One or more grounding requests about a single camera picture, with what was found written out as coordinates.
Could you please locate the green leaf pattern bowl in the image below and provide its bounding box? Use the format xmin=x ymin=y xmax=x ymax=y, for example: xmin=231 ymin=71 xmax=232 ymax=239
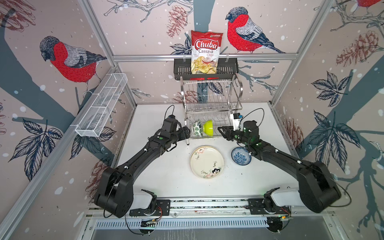
xmin=192 ymin=120 xmax=203 ymax=138

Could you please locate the lime green bowl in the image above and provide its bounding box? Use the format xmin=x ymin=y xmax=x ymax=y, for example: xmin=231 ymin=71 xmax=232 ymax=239
xmin=203 ymin=120 xmax=214 ymax=137

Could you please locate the blue floral white bowl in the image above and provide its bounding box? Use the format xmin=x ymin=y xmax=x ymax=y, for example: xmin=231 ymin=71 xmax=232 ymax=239
xmin=231 ymin=147 xmax=252 ymax=166

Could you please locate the white floral plate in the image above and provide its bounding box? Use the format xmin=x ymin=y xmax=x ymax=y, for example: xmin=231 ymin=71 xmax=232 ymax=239
xmin=190 ymin=146 xmax=225 ymax=180

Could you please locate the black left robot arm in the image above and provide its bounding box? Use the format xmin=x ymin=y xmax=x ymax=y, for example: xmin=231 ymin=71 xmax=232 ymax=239
xmin=94 ymin=115 xmax=191 ymax=218

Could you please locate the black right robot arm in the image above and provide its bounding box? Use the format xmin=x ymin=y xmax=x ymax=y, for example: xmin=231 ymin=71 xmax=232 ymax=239
xmin=218 ymin=121 xmax=342 ymax=213

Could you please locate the silver two-tier dish rack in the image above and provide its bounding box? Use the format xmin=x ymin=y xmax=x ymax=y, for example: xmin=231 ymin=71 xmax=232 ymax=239
xmin=180 ymin=74 xmax=243 ymax=139

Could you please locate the Chuba cassava chips bag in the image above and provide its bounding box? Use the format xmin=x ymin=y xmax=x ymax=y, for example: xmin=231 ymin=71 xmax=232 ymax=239
xmin=191 ymin=31 xmax=223 ymax=74

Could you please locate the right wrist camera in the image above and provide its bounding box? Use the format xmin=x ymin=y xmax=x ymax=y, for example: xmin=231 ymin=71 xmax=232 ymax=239
xmin=230 ymin=113 xmax=243 ymax=131

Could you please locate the black wall basket shelf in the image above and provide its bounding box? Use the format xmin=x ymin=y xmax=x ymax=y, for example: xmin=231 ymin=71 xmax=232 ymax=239
xmin=174 ymin=58 xmax=239 ymax=81

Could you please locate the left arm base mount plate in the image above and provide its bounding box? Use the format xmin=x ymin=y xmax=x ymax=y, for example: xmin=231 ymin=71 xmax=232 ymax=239
xmin=129 ymin=200 xmax=171 ymax=217

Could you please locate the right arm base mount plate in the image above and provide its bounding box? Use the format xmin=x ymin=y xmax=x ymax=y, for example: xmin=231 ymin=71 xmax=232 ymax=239
xmin=247 ymin=199 xmax=291 ymax=215

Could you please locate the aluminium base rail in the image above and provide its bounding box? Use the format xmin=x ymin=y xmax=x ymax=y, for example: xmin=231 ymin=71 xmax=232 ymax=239
xmin=84 ymin=198 xmax=335 ymax=234

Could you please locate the white wire wall basket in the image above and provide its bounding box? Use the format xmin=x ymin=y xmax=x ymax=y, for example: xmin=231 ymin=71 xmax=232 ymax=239
xmin=75 ymin=73 xmax=128 ymax=138

